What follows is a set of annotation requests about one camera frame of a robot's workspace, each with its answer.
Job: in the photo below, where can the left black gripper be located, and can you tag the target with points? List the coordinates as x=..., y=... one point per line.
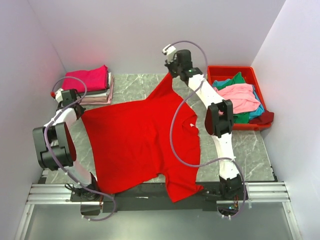
x=82, y=109

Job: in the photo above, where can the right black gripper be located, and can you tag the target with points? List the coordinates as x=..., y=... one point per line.
x=169, y=66

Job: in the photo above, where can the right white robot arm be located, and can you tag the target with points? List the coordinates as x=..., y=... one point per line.
x=218, y=121

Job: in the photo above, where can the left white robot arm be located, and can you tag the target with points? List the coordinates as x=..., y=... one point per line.
x=61, y=143

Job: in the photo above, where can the folded light pink t-shirt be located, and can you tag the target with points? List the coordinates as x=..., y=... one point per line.
x=97, y=103

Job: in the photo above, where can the folded magenta t-shirt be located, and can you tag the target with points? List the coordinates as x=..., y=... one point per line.
x=71, y=83

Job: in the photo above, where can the red plastic bin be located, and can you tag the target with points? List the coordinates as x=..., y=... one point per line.
x=221, y=73

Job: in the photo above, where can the pink t-shirt in bin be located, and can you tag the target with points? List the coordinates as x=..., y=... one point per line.
x=242, y=97

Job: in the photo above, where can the green t-shirt in bin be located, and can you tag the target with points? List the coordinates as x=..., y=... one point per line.
x=239, y=118

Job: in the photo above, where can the light blue t-shirt in bin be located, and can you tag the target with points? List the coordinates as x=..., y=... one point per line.
x=259, y=111

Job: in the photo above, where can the dark red t-shirt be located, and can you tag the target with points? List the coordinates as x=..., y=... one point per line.
x=261, y=122

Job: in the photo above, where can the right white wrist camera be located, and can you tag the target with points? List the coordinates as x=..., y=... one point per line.
x=169, y=51

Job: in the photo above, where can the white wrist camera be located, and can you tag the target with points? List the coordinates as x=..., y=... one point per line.
x=57, y=95
x=169, y=51

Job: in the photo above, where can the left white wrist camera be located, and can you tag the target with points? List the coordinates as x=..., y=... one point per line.
x=57, y=95

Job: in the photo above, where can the aluminium frame rail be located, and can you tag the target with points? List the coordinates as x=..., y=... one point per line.
x=58, y=194

